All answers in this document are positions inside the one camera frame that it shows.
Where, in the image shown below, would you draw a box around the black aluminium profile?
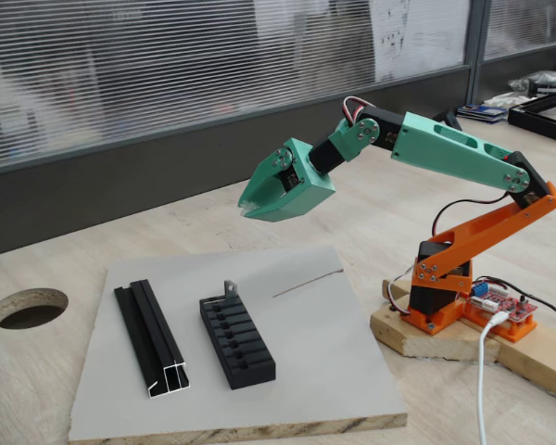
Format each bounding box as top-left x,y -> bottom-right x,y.
114,279 -> 191,400

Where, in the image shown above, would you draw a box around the black slotted holder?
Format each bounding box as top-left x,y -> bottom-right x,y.
198,294 -> 278,390

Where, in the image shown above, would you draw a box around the tricolour base servo cable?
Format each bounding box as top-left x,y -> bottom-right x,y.
382,263 -> 416,312

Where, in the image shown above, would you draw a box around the wooden base block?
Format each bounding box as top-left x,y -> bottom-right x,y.
369,303 -> 502,366

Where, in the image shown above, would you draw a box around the black rectangular frame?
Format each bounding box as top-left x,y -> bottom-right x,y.
507,90 -> 556,147

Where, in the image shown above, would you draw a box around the stack of printed cards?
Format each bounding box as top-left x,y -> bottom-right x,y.
456,105 -> 510,124

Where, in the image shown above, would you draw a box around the grey laminated board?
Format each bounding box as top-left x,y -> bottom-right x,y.
68,245 -> 409,442

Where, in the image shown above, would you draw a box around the tricolour elbow servo cable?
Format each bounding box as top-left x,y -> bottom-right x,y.
431,193 -> 511,238

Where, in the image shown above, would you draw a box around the small grey metal bracket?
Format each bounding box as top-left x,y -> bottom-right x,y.
202,279 -> 238,308

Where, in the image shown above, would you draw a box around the black folding stand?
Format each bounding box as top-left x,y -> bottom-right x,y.
428,110 -> 464,145

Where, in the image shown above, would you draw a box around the clear bags of parts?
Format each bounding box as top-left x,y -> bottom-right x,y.
508,69 -> 556,99

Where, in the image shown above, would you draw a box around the red controller board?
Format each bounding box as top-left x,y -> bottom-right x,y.
465,277 -> 538,324

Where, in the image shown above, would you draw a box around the white paper poster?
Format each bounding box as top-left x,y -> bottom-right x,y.
370,0 -> 470,84

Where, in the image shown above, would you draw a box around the white USB cable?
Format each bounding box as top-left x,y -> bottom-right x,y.
475,312 -> 509,445

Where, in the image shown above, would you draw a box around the tricolour wrist servo cable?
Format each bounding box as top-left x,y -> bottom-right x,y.
342,95 -> 370,125

